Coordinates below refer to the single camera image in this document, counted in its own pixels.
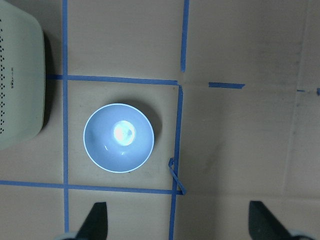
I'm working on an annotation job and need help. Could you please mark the blue bowl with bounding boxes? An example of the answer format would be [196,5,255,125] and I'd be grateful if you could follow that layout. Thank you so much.
[83,103,155,173]

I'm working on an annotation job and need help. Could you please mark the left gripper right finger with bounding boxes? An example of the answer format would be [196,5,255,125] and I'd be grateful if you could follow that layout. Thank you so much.
[248,200,292,240]

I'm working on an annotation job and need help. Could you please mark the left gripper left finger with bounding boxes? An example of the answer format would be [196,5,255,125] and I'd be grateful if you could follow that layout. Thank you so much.
[75,202,108,240]

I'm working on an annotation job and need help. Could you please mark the white chrome toaster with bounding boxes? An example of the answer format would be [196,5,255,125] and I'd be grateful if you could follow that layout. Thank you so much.
[0,0,46,150]

